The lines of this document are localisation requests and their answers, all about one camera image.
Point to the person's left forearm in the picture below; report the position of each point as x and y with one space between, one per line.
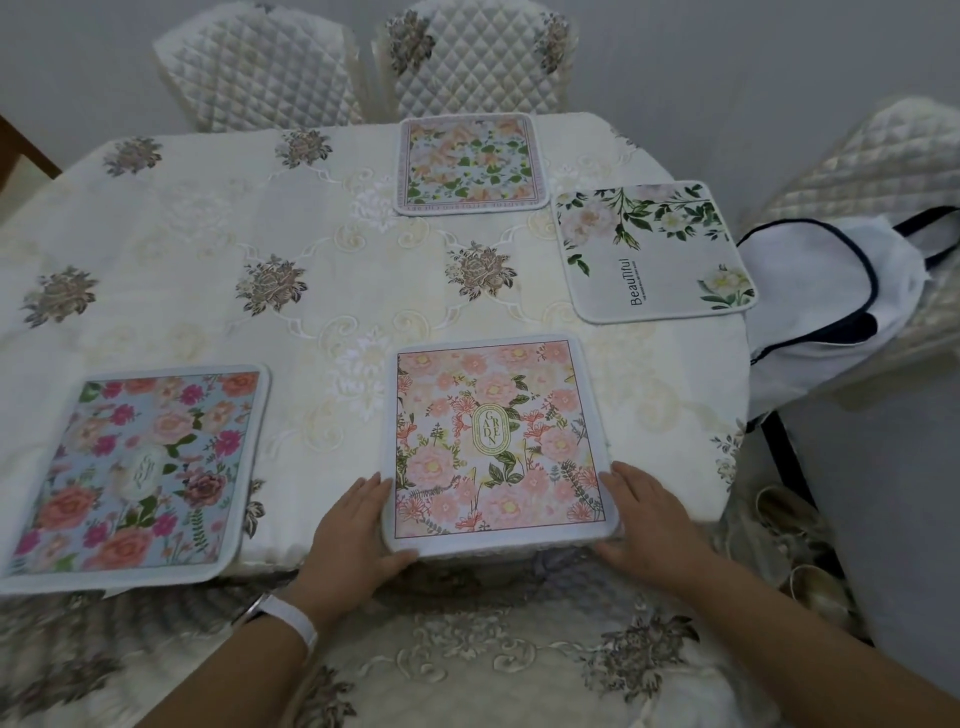
225 682

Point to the green leaf orange flower placemat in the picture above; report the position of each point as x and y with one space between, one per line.
472 161

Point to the person's right hand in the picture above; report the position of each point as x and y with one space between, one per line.
660 532

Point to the brown wooden door frame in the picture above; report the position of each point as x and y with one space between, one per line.
22 146

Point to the white bag with black trim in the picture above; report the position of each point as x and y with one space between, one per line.
810 300

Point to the pink floral placemat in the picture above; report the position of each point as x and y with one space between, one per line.
495 442

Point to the person's left hand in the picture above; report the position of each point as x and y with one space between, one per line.
349 540

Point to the person's right forearm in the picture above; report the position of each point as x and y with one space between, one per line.
810 660

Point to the white Beautiful floral placemat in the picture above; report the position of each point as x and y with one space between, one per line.
645 255

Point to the smartwatch with white band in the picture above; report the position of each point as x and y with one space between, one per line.
289 619

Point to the table with cream tablecloth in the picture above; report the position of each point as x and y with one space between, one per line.
187 225

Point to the blue floral placemat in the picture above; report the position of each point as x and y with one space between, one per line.
142 480

